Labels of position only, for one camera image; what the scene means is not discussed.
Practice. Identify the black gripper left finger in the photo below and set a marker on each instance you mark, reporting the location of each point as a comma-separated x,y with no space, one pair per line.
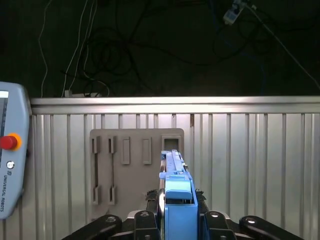
147,225

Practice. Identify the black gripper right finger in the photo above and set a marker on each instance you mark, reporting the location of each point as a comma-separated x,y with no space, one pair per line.
215,225

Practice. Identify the hard disk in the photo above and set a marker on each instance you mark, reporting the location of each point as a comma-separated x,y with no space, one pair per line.
181,220

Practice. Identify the grey parts rack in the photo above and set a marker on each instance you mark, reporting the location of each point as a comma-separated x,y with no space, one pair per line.
135,185

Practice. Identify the pale blue teach pendant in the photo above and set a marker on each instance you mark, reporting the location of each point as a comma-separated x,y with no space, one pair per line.
17,175

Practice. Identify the white floor adapter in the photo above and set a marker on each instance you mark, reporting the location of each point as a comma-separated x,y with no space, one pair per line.
68,93

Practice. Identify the thin grey rod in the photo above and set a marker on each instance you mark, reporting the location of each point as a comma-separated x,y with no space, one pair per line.
282,45

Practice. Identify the white power strip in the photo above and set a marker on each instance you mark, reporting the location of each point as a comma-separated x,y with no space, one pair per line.
231,15

